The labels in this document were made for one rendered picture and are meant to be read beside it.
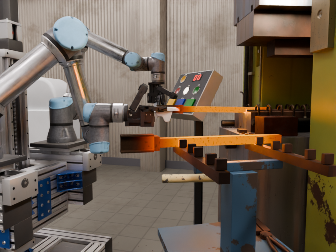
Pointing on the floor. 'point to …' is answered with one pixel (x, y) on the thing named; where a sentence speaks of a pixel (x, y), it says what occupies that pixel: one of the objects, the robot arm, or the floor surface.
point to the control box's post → (197, 183)
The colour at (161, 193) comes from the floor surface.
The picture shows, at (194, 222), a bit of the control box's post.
